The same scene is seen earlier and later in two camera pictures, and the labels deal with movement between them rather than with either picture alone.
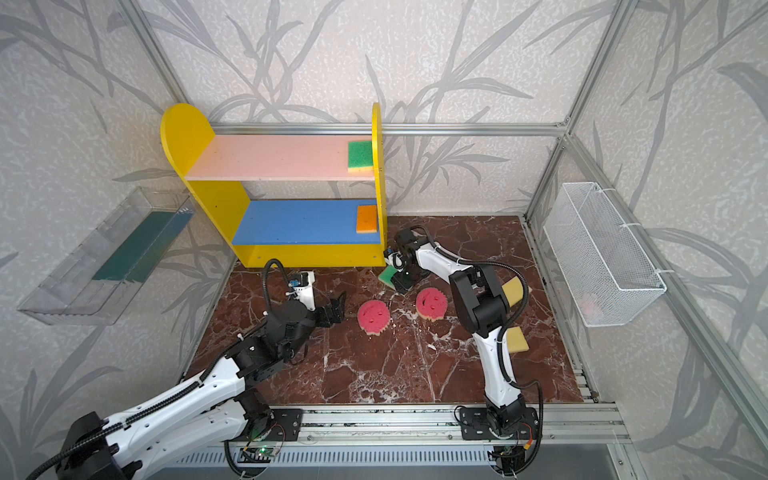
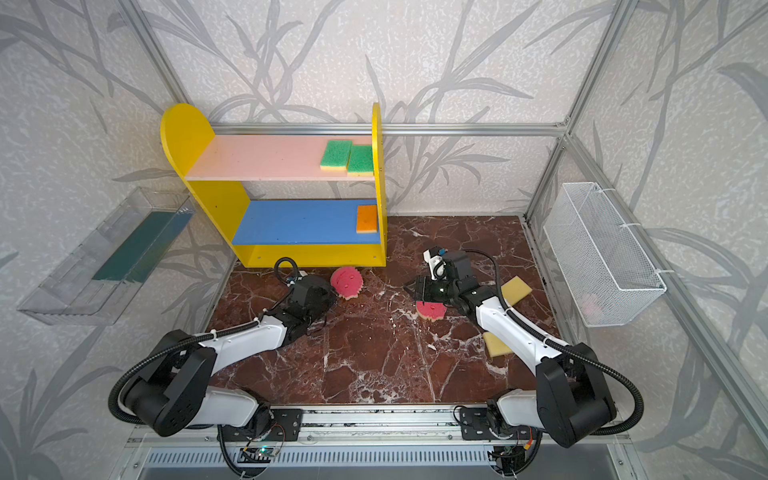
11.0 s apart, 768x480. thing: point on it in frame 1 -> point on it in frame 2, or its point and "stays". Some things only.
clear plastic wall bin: [98, 280] stays
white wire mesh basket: [606, 277] stays
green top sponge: [386, 275] -> [336, 155]
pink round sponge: [373, 317] -> [347, 281]
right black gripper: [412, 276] -> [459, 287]
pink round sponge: [431, 303] stays
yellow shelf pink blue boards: [280, 232] stays
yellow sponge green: [360, 156] stays
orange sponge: [366, 219] stays
